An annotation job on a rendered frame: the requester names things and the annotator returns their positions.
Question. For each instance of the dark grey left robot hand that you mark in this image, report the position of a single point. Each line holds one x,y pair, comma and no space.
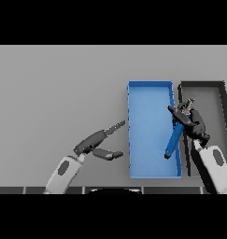
92,141

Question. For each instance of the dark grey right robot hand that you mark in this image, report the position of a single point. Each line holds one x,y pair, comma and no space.
194,124

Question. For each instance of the blue pipe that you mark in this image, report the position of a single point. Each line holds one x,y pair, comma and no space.
175,137

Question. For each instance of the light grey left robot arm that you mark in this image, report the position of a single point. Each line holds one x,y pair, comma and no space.
62,173

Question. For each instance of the dark grey bin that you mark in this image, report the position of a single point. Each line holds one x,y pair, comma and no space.
211,102

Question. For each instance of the blue bin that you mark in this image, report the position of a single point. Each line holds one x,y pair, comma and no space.
152,130

